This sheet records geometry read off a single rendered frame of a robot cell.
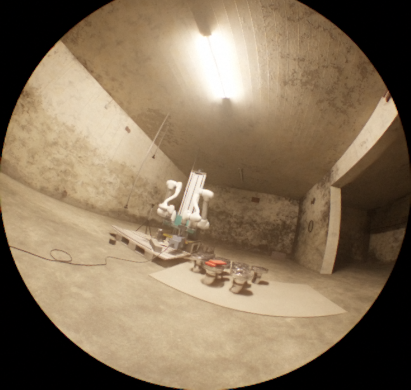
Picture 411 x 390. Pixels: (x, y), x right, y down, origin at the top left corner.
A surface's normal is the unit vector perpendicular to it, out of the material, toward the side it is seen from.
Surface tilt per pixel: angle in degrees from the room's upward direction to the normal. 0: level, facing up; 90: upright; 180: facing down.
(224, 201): 90
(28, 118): 90
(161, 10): 180
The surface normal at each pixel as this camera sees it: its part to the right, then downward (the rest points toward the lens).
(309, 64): -0.27, 0.92
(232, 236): -0.29, -0.36
